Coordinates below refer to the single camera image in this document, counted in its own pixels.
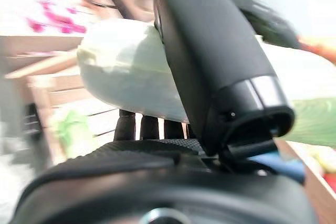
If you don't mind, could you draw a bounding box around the wooden cabbage crate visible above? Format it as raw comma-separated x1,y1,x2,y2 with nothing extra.
5,50,121,162

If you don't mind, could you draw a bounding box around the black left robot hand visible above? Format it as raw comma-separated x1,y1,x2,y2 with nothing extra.
233,0,302,50

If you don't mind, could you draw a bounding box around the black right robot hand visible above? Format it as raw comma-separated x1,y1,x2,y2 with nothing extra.
10,0,325,224

